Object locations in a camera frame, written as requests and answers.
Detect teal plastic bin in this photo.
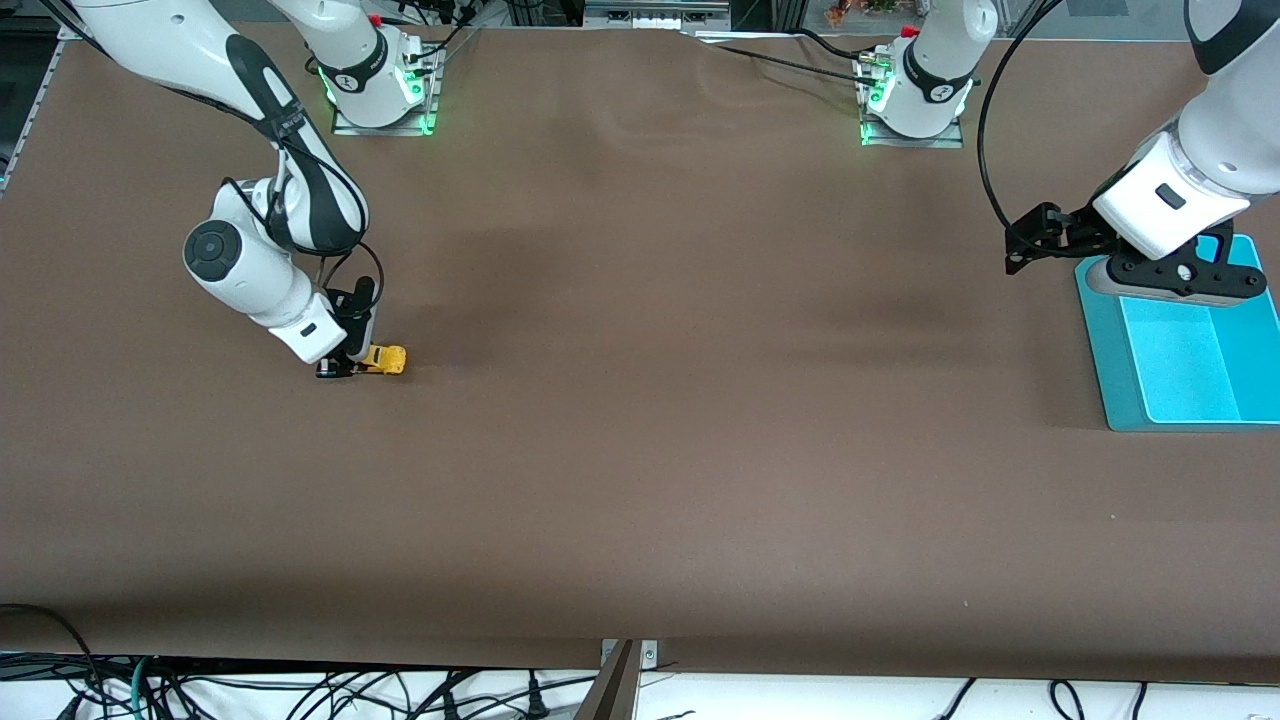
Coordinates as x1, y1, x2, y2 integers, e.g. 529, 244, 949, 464
1075, 234, 1280, 433

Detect dark angled bar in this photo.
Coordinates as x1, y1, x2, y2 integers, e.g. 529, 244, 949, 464
573, 640, 641, 720

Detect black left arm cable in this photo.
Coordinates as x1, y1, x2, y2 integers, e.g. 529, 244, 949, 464
977, 0, 1067, 237

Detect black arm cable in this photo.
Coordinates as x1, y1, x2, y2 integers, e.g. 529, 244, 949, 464
220, 100, 386, 323
977, 0, 1067, 237

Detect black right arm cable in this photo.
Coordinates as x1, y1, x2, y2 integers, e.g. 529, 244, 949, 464
220, 100, 386, 323

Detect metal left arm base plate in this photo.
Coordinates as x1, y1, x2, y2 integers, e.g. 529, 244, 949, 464
856, 55, 967, 150

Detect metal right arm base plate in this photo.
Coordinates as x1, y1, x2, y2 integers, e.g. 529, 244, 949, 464
331, 45, 442, 137

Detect black cable on table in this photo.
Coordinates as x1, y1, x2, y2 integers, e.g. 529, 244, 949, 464
688, 28, 883, 86

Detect black floor cable bundle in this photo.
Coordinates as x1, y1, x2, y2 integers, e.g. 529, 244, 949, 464
0, 602, 601, 720

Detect metal table edge bracket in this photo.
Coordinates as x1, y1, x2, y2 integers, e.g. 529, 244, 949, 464
600, 639, 660, 671

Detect grey metal frame rail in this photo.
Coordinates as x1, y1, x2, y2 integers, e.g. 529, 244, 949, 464
583, 0, 733, 31

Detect black looped floor cables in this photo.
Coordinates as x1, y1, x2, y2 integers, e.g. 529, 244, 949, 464
935, 678, 1151, 720

